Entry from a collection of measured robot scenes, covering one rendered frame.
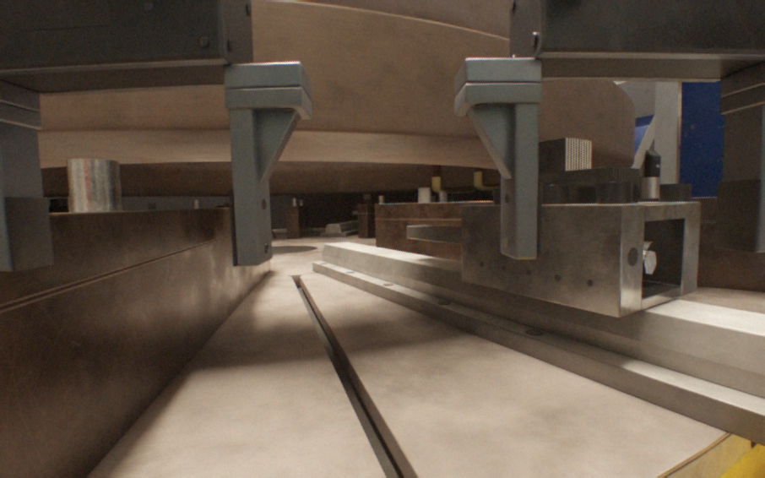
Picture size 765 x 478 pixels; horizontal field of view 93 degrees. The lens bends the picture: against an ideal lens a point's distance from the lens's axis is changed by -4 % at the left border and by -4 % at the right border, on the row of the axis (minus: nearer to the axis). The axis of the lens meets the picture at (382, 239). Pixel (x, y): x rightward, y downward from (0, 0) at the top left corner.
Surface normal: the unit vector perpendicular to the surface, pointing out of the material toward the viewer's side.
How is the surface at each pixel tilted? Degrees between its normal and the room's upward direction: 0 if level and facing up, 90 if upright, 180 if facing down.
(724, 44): 90
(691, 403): 90
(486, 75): 90
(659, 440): 0
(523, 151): 90
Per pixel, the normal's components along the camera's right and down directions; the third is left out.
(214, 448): -0.03, -1.00
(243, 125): 0.01, 0.09
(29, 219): 1.00, -0.03
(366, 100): 0.34, 0.07
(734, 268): -0.61, 0.09
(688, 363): -0.87, 0.07
